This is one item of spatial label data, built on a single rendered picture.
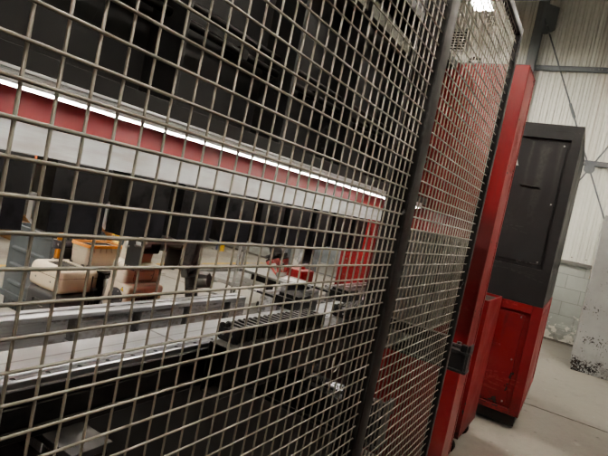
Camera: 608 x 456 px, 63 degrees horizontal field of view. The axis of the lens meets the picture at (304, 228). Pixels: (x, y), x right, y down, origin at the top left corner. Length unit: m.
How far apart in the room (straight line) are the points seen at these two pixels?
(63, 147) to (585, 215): 8.21
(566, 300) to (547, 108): 3.12
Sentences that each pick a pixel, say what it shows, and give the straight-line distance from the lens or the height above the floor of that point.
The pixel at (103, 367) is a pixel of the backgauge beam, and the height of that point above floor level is 0.98.
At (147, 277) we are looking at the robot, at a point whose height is 0.83.
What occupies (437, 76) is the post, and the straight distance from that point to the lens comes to 1.01.
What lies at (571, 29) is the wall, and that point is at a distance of 9.56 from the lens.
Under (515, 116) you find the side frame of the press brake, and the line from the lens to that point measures 2.88.
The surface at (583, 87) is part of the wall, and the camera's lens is 9.24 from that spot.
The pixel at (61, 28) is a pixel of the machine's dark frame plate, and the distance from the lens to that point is 1.17.
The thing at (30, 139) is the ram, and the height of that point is 1.37.
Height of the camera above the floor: 1.36
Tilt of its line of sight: 3 degrees down
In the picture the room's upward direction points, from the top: 12 degrees clockwise
